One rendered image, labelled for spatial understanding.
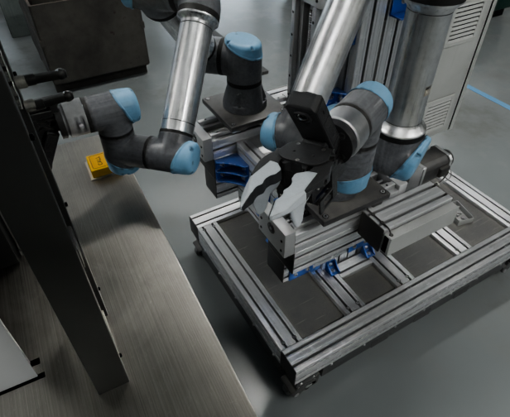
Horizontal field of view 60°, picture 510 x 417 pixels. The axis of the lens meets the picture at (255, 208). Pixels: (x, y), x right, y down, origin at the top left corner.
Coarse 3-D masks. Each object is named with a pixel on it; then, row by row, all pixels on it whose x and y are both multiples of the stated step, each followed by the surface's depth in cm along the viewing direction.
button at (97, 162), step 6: (90, 156) 114; (96, 156) 114; (102, 156) 114; (90, 162) 112; (96, 162) 112; (102, 162) 112; (90, 168) 110; (96, 168) 110; (102, 168) 110; (108, 168) 111; (96, 174) 110; (102, 174) 111
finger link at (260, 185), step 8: (264, 168) 59; (272, 168) 59; (280, 168) 59; (256, 176) 58; (264, 176) 58; (272, 176) 58; (280, 176) 59; (248, 184) 57; (256, 184) 57; (264, 184) 57; (272, 184) 59; (248, 192) 56; (256, 192) 57; (264, 192) 60; (248, 200) 55; (256, 200) 59; (264, 200) 61; (240, 208) 55; (256, 208) 60; (264, 208) 62
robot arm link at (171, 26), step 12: (132, 0) 102; (144, 0) 101; (156, 0) 100; (168, 0) 99; (144, 12) 108; (156, 12) 106; (168, 12) 107; (168, 24) 115; (216, 36) 142; (216, 48) 138; (216, 72) 143
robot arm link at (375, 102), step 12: (360, 84) 74; (372, 84) 73; (348, 96) 71; (360, 96) 70; (372, 96) 71; (384, 96) 72; (360, 108) 68; (372, 108) 69; (384, 108) 72; (372, 120) 69; (384, 120) 76; (372, 132) 70; (372, 144) 74
